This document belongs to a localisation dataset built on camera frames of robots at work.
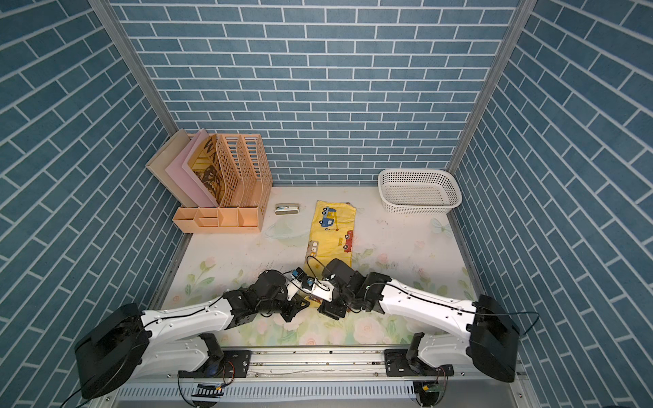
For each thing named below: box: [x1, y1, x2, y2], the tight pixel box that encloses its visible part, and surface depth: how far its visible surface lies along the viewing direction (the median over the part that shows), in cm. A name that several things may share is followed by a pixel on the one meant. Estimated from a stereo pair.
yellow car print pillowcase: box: [304, 200, 357, 278], surface depth 107 cm
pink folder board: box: [164, 128, 219, 209], surface depth 95 cm
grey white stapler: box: [274, 203, 301, 216], surface depth 113 cm
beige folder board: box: [145, 129, 200, 209], surface depth 94 cm
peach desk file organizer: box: [172, 133, 273, 234], surface depth 106 cm
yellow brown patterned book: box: [187, 134, 226, 206], surface depth 103 cm
